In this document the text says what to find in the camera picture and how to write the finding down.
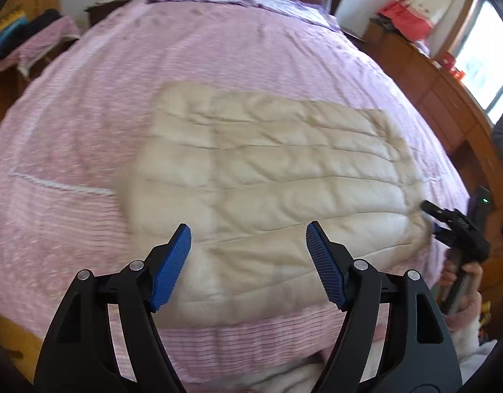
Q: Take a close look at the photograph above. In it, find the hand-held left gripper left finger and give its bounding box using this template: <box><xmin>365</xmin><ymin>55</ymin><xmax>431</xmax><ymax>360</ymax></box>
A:
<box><xmin>33</xmin><ymin>223</ymin><xmax>193</xmax><ymax>393</ymax></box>

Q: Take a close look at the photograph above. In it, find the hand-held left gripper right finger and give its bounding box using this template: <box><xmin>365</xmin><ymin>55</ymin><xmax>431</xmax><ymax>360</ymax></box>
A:
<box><xmin>305</xmin><ymin>220</ymin><xmax>463</xmax><ymax>393</ymax></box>

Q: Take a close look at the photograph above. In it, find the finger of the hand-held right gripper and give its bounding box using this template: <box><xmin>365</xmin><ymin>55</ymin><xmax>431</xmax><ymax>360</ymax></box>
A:
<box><xmin>420</xmin><ymin>200</ymin><xmax>457</xmax><ymax>224</ymax></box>
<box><xmin>432</xmin><ymin>222</ymin><xmax>462</xmax><ymax>249</ymax></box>

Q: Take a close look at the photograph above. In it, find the beige down jacket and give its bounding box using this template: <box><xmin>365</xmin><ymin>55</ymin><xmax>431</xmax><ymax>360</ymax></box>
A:
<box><xmin>120</xmin><ymin>82</ymin><xmax>435</xmax><ymax>325</ymax></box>

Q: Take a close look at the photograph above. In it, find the person's right forearm pink sleeve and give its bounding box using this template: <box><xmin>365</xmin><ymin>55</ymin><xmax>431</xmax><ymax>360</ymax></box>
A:
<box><xmin>444</xmin><ymin>290</ymin><xmax>488</xmax><ymax>333</ymax></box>

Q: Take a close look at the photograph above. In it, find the dark clothes pile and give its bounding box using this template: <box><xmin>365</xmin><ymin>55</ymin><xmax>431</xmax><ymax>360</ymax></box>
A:
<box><xmin>6</xmin><ymin>9</ymin><xmax>64</xmax><ymax>50</ymax></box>

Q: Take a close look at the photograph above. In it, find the person's right hand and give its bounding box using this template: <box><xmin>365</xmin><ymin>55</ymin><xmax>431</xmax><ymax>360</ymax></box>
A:
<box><xmin>441</xmin><ymin>259</ymin><xmax>484</xmax><ymax>317</ymax></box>

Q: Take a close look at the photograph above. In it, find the brown wooden sideboard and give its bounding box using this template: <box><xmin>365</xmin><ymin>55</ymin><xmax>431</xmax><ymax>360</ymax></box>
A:
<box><xmin>364</xmin><ymin>18</ymin><xmax>503</xmax><ymax>296</ymax></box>

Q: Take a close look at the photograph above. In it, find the person's white fluffy clothing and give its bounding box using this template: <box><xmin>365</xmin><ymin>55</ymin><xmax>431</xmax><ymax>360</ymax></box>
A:
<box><xmin>450</xmin><ymin>319</ymin><xmax>498</xmax><ymax>378</ymax></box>

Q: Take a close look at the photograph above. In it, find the window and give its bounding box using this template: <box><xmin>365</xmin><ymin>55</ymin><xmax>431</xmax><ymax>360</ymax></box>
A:
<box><xmin>452</xmin><ymin>0</ymin><xmax>503</xmax><ymax>124</ymax></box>

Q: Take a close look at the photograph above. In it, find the pink bedspread bed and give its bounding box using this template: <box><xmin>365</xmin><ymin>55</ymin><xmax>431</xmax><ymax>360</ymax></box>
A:
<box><xmin>0</xmin><ymin>0</ymin><xmax>472</xmax><ymax>393</ymax></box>

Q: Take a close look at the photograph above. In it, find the pink floral chair cover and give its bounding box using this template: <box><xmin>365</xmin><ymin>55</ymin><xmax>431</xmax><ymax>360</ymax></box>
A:
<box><xmin>0</xmin><ymin>18</ymin><xmax>83</xmax><ymax>79</ymax></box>

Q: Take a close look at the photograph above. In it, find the dark wooden nightstand with cloth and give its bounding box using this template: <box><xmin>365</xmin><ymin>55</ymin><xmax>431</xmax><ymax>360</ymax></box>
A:
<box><xmin>84</xmin><ymin>0</ymin><xmax>138</xmax><ymax>30</ymax></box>

